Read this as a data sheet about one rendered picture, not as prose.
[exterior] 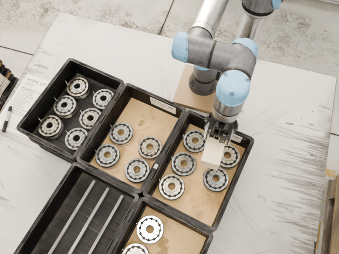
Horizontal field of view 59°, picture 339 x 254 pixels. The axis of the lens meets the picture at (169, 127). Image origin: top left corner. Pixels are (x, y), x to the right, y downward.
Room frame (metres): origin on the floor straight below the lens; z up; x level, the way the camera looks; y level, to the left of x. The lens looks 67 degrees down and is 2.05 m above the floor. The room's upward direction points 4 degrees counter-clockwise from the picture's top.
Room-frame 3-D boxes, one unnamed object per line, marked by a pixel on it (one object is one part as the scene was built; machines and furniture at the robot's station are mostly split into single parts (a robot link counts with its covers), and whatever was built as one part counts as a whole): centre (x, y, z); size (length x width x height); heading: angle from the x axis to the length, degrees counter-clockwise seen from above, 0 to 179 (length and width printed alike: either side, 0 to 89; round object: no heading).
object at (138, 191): (0.46, 0.15, 0.92); 0.40 x 0.30 x 0.02; 149
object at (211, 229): (0.31, -0.11, 0.92); 0.40 x 0.30 x 0.02; 149
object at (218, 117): (0.36, -0.16, 1.32); 0.08 x 0.08 x 0.05
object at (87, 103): (0.62, 0.41, 0.87); 0.40 x 0.30 x 0.11; 149
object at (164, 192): (0.25, 0.01, 0.86); 0.10 x 0.10 x 0.01
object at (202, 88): (0.80, -0.19, 0.78); 0.15 x 0.15 x 0.10
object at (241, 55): (0.46, -0.18, 1.39); 0.11 x 0.11 x 0.08; 67
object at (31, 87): (0.76, 0.71, 0.70); 0.33 x 0.23 x 0.01; 158
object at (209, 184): (0.27, -0.17, 0.86); 0.10 x 0.10 x 0.01
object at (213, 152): (0.38, -0.17, 1.08); 0.24 x 0.06 x 0.06; 158
